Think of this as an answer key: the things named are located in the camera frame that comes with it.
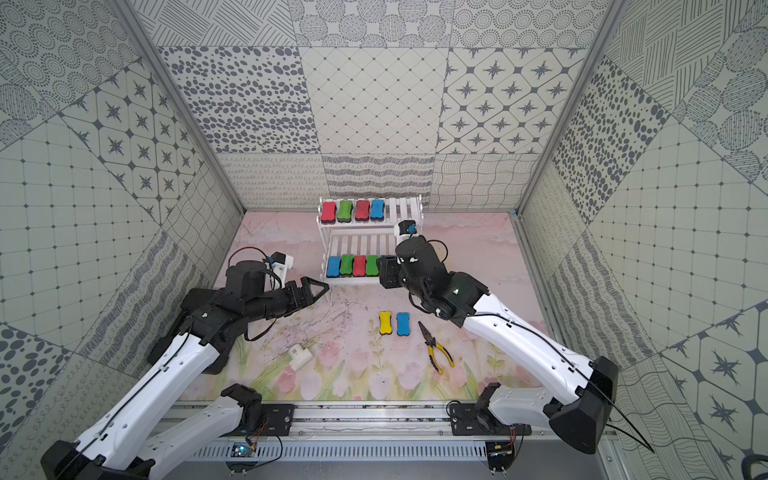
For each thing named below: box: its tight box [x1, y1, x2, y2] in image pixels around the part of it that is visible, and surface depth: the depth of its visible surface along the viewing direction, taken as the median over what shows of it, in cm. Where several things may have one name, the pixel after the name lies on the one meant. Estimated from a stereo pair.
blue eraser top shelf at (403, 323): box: [396, 312, 411, 336], surface depth 92 cm
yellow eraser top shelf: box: [379, 311, 393, 335], surface depth 92 cm
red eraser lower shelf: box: [352, 255, 367, 277], surface depth 89 cm
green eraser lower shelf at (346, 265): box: [339, 254, 354, 278], surface depth 88 cm
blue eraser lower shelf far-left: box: [326, 256, 342, 278], surface depth 88 cm
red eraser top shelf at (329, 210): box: [321, 202, 337, 224], surface depth 83 cm
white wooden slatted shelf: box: [316, 194, 424, 303], surface depth 86 cm
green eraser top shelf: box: [337, 200, 353, 223], surface depth 83 cm
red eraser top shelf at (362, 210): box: [355, 200, 370, 221], surface depth 85 cm
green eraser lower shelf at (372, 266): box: [366, 255, 379, 277], surface depth 87 cm
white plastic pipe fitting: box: [288, 344, 313, 371], surface depth 84 cm
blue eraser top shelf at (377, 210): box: [370, 199, 385, 222], surface depth 85 cm
